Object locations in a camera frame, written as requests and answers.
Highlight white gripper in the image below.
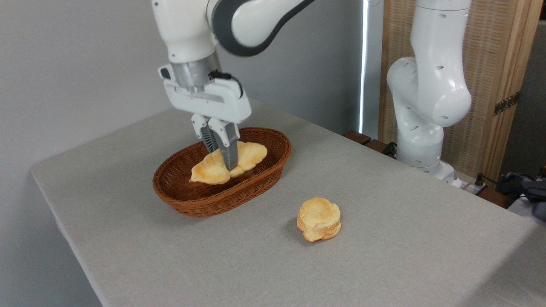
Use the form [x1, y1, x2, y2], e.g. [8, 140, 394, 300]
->
[163, 78, 253, 171]

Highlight long braided bread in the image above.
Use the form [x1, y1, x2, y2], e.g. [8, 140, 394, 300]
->
[189, 141, 268, 185]

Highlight round layered bread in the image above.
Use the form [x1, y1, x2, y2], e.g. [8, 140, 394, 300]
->
[297, 197, 342, 243]

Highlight brown wicker basket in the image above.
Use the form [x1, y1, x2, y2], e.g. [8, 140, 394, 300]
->
[152, 127, 293, 217]

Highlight bright vertical light strip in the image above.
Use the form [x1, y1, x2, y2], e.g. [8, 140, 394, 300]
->
[358, 0, 369, 134]

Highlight dark metal hinge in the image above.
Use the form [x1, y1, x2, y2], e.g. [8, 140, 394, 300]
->
[494, 91, 521, 116]

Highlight wooden woven folding screen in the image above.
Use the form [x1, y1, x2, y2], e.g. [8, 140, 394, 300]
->
[378, 0, 545, 185]

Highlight blue grey cloth bundle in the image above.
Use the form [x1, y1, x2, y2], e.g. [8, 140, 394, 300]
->
[499, 171, 546, 222]

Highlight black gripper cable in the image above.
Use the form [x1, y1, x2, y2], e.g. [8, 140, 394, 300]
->
[209, 70, 244, 98]

